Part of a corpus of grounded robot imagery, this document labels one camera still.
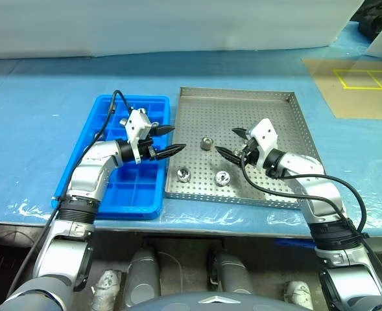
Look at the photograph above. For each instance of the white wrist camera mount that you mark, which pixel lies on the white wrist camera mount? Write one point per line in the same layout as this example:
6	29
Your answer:
265	136
135	124

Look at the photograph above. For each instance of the white foam board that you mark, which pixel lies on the white foam board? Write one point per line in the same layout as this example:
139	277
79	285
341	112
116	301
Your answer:
177	26

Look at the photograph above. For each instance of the small metal nut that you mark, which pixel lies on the small metal nut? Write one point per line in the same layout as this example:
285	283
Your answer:
206	143

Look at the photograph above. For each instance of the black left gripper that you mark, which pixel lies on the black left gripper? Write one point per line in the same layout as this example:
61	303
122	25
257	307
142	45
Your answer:
147	149

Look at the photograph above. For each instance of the grey rounded robot leg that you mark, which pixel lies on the grey rounded robot leg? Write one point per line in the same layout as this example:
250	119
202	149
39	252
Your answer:
143	275
234	275

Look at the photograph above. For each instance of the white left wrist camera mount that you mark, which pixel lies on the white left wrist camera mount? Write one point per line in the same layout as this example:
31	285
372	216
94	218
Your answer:
135	124

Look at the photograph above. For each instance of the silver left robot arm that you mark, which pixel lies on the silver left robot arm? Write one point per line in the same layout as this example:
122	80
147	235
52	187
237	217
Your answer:
90	168

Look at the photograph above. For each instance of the black bundle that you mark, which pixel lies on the black bundle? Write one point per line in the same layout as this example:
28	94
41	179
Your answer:
372	19

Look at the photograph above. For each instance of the perforated metal tray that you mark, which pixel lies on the perforated metal tray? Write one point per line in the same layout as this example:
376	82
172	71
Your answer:
242	107

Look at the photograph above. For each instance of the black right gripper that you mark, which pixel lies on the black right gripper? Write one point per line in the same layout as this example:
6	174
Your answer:
249	155

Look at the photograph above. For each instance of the brown cardboard sheet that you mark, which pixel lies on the brown cardboard sheet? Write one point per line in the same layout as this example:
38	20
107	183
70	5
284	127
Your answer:
340	103

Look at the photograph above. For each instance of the white wrapped post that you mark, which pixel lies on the white wrapped post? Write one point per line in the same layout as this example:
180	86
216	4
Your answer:
297	293
106	288

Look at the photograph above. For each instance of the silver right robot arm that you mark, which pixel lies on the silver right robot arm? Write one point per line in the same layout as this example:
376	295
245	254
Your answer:
317	188

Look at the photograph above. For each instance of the grey robot torso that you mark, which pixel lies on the grey robot torso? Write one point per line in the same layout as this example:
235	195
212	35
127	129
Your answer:
177	303

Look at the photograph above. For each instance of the blue plastic compartment tray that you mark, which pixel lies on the blue plastic compartment tray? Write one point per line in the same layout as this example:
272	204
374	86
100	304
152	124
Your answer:
138	191

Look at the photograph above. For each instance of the blue plastic table cover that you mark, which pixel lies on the blue plastic table cover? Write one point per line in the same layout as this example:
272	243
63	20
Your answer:
31	129

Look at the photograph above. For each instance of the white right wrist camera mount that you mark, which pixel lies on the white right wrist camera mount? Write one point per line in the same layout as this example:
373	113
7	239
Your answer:
265	136

